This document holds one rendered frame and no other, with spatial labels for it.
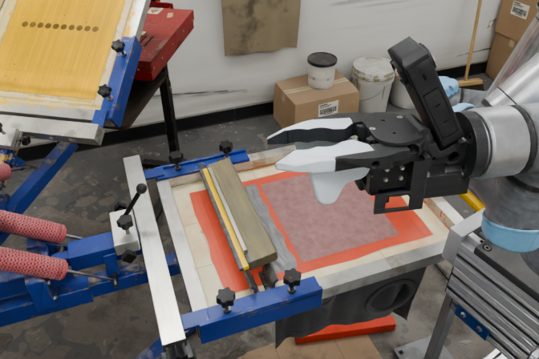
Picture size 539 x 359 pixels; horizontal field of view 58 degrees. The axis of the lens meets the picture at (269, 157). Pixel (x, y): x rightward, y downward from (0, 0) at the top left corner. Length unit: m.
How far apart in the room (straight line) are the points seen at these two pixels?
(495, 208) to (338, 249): 0.77
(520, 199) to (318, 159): 0.26
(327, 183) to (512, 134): 0.19
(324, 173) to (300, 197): 1.04
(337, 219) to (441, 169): 0.93
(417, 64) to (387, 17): 3.34
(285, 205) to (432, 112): 1.03
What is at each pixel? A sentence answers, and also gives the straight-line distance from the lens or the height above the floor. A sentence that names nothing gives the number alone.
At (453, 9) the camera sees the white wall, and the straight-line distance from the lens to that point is 4.14.
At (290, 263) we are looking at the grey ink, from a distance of 1.32.
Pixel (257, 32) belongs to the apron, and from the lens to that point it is 3.32.
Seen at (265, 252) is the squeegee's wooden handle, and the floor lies 1.06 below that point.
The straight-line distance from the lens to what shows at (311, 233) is 1.40.
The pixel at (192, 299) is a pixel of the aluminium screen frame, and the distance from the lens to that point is 1.22.
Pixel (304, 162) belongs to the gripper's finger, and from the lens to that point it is 0.45.
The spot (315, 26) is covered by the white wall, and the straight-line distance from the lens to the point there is 3.53.
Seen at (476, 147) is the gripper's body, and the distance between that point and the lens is 0.53.
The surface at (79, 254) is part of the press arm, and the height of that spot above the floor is 1.04.
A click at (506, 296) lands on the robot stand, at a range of 1.11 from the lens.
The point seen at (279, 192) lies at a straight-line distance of 1.52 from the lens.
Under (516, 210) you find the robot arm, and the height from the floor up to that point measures 1.57.
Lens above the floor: 1.96
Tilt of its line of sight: 37 degrees down
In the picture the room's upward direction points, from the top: straight up
